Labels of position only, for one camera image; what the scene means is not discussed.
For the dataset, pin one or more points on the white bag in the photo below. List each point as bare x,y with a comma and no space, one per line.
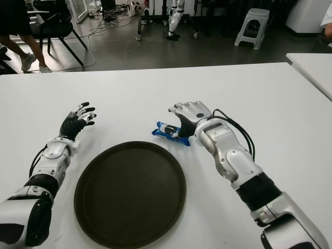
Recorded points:
131,9

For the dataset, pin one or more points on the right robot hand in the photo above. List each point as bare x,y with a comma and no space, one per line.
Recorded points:
194,111

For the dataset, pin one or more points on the white framed panel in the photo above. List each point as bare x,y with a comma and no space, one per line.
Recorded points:
81,10

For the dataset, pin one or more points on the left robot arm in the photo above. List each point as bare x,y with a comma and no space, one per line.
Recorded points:
52,160

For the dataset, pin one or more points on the white plastic stool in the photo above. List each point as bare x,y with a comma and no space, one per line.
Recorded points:
255,16

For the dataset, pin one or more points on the person in white shirt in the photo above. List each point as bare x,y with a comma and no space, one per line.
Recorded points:
327,22

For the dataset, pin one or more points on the blue Oreo cookie packet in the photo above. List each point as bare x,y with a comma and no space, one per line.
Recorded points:
158,131

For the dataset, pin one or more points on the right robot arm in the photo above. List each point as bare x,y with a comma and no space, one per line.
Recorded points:
233,155

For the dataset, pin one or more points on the white side table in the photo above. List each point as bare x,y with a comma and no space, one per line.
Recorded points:
313,67

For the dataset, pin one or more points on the black rolling metal frame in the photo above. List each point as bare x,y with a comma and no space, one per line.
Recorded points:
139,20

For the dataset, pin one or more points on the white cabinet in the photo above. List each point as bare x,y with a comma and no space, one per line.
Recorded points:
303,15

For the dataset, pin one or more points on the dark brown round tray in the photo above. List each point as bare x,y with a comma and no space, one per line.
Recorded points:
129,192

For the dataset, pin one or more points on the person in black shorts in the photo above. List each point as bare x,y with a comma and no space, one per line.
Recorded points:
15,18

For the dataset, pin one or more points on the black chair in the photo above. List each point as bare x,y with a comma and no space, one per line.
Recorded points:
57,28

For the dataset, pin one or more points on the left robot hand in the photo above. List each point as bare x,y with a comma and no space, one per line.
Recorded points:
70,127

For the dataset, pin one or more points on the white humanoid robot leg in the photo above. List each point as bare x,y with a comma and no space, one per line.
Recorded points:
173,20

